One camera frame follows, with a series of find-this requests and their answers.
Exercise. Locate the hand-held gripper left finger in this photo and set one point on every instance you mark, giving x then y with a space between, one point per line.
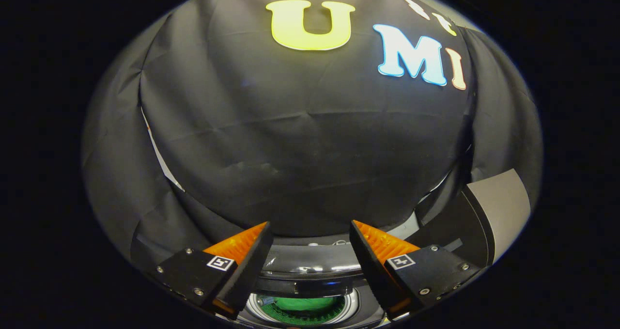
249 266

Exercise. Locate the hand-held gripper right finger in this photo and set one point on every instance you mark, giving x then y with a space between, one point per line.
370 271

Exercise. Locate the grey washing machine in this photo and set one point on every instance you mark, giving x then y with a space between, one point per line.
361 305

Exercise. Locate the dark washing machine lid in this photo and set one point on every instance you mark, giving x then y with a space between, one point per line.
310 261

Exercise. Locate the green polo shirt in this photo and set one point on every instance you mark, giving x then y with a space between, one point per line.
305 304

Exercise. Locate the black backdrop cloth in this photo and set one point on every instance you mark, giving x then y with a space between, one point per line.
300 140

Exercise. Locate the silver cabinet with black top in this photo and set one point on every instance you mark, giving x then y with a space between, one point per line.
499 208

